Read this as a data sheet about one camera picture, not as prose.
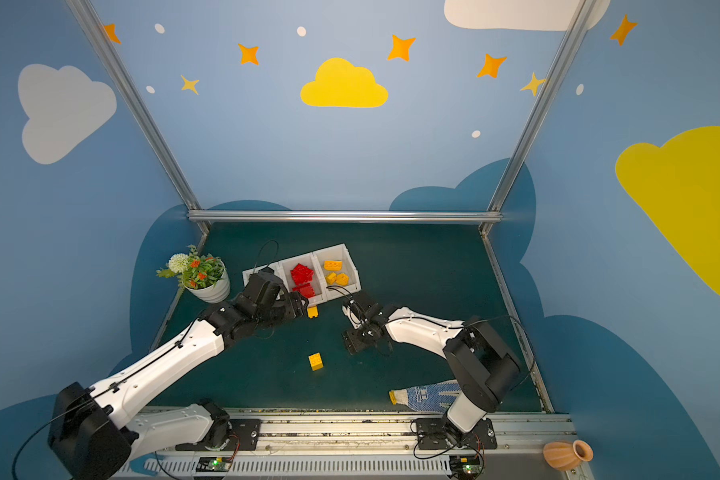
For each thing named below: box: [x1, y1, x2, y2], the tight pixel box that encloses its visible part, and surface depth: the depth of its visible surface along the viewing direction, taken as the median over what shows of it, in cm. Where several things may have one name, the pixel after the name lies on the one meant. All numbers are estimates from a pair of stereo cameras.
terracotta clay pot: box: [543, 439, 594, 472], surface depth 65 cm
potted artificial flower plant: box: [156, 244, 230, 304], surface depth 92 cm
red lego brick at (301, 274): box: [290, 263, 314, 285], surface depth 104 cm
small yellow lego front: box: [308, 352, 324, 371], surface depth 86 cm
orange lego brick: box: [323, 260, 343, 271], surface depth 110 cm
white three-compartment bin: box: [242, 243, 361, 307], surface depth 106 cm
